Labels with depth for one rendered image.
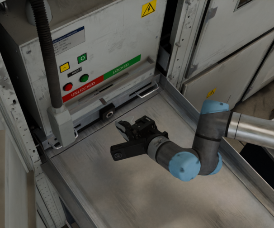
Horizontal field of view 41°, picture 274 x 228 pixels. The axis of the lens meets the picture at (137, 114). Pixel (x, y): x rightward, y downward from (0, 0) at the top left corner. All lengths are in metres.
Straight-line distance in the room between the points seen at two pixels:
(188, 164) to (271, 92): 1.89
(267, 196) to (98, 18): 0.85
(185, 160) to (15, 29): 0.55
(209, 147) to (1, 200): 0.56
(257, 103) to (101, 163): 1.59
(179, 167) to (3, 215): 0.44
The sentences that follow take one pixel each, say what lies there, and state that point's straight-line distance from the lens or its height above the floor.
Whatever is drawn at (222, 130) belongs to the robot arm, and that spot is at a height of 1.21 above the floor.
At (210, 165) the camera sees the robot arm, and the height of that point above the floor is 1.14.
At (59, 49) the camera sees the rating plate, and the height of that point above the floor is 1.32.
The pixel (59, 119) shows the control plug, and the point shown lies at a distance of 1.07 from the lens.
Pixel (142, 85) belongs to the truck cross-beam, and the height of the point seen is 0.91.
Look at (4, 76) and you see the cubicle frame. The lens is 0.92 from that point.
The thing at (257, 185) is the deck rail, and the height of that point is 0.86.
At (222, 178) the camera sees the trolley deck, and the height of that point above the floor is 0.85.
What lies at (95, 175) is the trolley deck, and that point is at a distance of 1.33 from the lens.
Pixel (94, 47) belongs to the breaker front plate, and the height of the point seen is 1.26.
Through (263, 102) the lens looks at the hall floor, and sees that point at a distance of 2.72.
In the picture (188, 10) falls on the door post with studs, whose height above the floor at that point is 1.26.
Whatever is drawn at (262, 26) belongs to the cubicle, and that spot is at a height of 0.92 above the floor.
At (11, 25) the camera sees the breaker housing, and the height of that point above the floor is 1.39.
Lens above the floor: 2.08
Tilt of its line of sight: 58 degrees down
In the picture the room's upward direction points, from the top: 8 degrees clockwise
